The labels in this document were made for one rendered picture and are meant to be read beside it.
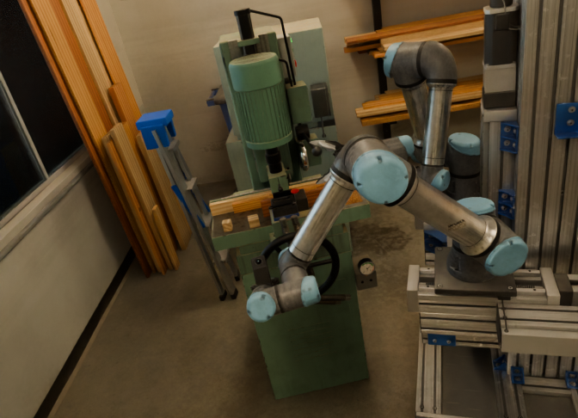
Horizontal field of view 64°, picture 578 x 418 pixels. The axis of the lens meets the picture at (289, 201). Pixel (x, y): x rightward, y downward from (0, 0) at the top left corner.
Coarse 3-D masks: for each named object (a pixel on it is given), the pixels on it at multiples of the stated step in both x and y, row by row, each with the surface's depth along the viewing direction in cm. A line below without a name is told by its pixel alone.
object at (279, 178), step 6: (282, 168) 183; (270, 174) 179; (276, 174) 178; (282, 174) 177; (270, 180) 176; (276, 180) 176; (282, 180) 177; (270, 186) 177; (276, 186) 178; (282, 186) 178; (288, 186) 178
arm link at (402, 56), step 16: (400, 48) 154; (416, 48) 150; (384, 64) 158; (400, 64) 154; (416, 64) 150; (400, 80) 159; (416, 80) 157; (416, 96) 163; (416, 112) 168; (416, 128) 175; (416, 144) 180; (416, 160) 186
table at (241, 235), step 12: (360, 204) 174; (216, 216) 186; (228, 216) 184; (240, 216) 182; (348, 216) 174; (360, 216) 175; (216, 228) 177; (240, 228) 174; (252, 228) 172; (264, 228) 172; (216, 240) 172; (228, 240) 172; (240, 240) 173; (252, 240) 173; (264, 240) 174
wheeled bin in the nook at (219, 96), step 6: (216, 90) 379; (222, 90) 357; (210, 96) 362; (216, 96) 349; (222, 96) 343; (210, 102) 351; (216, 102) 343; (222, 102) 342; (222, 108) 349; (228, 114) 350; (228, 120) 353; (228, 126) 356; (234, 192) 381
